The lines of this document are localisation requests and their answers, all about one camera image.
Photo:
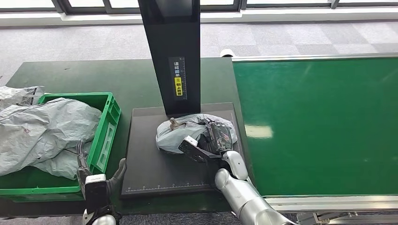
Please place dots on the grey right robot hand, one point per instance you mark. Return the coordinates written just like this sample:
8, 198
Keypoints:
219, 139

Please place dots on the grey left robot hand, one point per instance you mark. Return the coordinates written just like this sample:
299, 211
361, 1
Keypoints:
81, 178

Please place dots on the grey poly parcel red blotch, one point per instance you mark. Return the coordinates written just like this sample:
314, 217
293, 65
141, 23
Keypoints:
174, 139

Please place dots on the plain grey poly parcel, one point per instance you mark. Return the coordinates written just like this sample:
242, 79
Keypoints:
37, 130

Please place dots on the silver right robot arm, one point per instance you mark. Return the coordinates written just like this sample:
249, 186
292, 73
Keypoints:
245, 195

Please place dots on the white conveyor roller end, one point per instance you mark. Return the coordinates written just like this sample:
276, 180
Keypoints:
227, 52

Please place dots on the green conveyor belt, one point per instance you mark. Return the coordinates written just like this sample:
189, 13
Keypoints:
311, 108

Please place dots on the black inbound scanner machine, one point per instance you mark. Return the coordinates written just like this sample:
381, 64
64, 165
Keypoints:
174, 46

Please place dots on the white poly parcel barcode label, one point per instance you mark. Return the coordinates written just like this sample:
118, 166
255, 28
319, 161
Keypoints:
15, 94

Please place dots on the green plastic crate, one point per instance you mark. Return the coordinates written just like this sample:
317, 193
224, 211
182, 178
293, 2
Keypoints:
107, 124

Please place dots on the yellow black scanner label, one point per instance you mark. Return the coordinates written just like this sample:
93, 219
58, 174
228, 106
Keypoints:
178, 86

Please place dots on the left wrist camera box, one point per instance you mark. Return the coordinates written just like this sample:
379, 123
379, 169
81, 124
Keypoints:
97, 195

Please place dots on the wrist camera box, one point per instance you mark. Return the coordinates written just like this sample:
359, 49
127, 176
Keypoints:
97, 195
194, 150

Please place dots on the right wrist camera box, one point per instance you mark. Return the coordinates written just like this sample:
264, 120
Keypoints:
194, 150

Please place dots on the aluminium conveyor frame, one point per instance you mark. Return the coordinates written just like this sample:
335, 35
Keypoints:
342, 202

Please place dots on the dark window frame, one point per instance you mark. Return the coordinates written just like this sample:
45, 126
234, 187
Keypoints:
62, 11

